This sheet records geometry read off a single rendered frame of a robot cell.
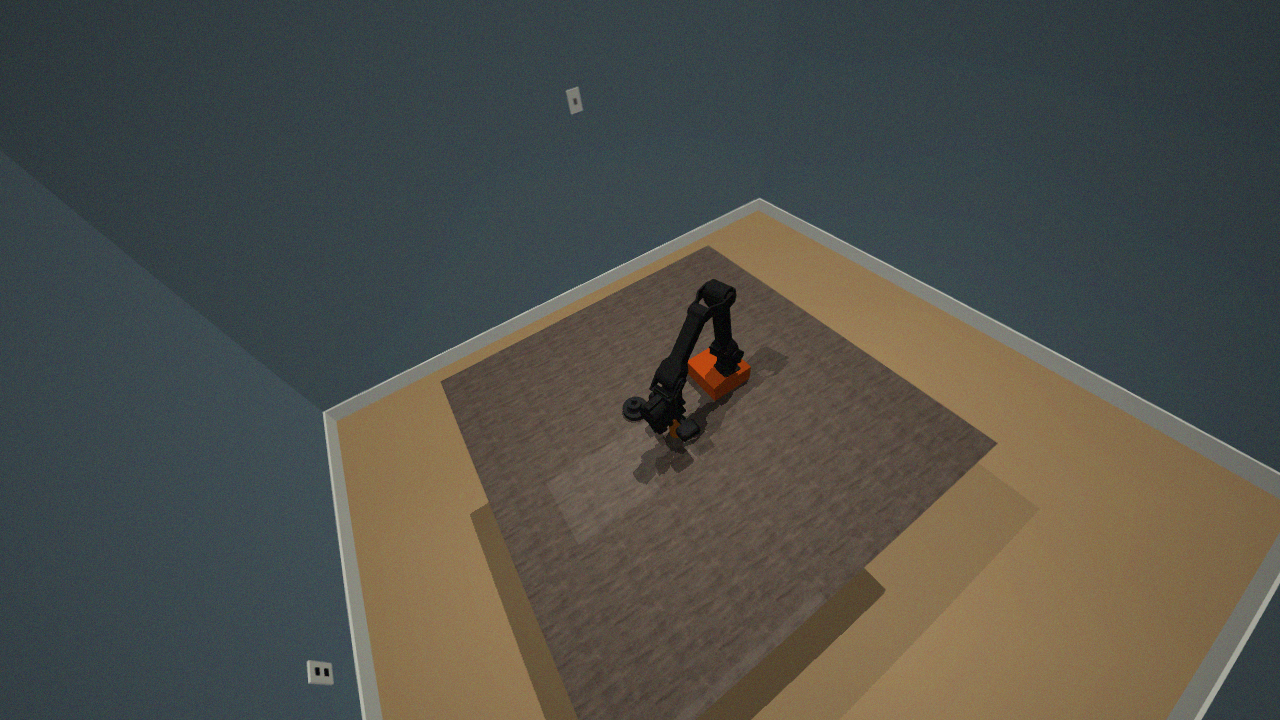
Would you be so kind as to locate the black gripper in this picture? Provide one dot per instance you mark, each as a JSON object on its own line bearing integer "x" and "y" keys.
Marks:
{"x": 688, "y": 428}

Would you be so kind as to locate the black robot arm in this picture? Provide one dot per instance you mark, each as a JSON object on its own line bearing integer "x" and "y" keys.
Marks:
{"x": 673, "y": 370}

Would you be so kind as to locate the black stepped round pedestal with short shaft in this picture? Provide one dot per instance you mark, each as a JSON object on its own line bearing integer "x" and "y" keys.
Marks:
{"x": 631, "y": 408}

